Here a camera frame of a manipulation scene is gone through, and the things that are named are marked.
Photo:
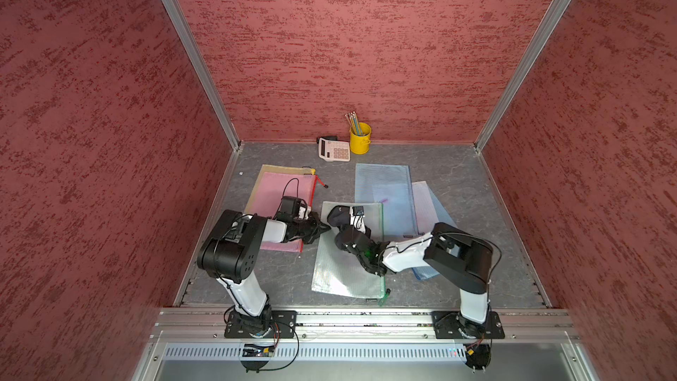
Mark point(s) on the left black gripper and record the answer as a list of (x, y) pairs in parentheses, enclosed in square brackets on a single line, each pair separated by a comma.
[(318, 227)]

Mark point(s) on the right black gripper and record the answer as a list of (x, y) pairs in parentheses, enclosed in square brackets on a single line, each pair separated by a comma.
[(343, 245)]

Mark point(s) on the green mesh document bag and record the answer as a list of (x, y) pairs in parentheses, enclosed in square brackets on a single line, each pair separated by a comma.
[(340, 273)]

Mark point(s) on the pink mesh document bag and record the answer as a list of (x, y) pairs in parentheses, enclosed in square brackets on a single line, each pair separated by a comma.
[(271, 243)]

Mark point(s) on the light blue document bag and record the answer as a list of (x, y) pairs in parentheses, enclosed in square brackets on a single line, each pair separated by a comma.
[(391, 186)]

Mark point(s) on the yellow mesh document bag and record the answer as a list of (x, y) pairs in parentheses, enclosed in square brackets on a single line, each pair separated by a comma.
[(275, 182)]

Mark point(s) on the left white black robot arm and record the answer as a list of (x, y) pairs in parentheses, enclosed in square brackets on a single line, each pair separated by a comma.
[(230, 252)]

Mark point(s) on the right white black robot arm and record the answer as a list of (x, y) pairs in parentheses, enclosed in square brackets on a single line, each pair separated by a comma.
[(465, 260)]

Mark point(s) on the white mesh document bag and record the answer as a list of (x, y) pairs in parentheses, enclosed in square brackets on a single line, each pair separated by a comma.
[(425, 212)]

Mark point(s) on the pink desk calculator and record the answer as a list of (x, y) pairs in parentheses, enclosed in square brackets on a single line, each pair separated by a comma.
[(334, 150)]

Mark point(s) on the yellow pen cup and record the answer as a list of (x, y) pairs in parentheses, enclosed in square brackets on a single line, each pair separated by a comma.
[(360, 141)]

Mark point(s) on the coloured pencils bundle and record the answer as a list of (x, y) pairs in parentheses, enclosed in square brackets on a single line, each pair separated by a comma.
[(354, 123)]

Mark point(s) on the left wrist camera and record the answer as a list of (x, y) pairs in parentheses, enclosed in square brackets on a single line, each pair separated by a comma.
[(292, 209)]

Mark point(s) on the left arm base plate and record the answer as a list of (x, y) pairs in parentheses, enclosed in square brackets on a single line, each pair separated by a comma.
[(276, 324)]

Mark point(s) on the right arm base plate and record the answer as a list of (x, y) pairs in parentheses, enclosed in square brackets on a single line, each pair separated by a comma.
[(452, 326)]

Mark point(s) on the aluminium front rail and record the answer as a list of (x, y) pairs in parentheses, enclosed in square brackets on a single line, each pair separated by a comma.
[(405, 335)]

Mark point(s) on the left aluminium corner post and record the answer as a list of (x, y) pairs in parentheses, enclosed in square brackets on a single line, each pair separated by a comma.
[(200, 67)]

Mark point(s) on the aluminium corner post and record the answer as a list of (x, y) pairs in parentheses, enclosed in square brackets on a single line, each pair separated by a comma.
[(200, 67), (549, 22)]

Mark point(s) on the right aluminium corner post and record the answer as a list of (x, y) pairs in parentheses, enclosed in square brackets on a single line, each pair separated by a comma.
[(549, 22)]

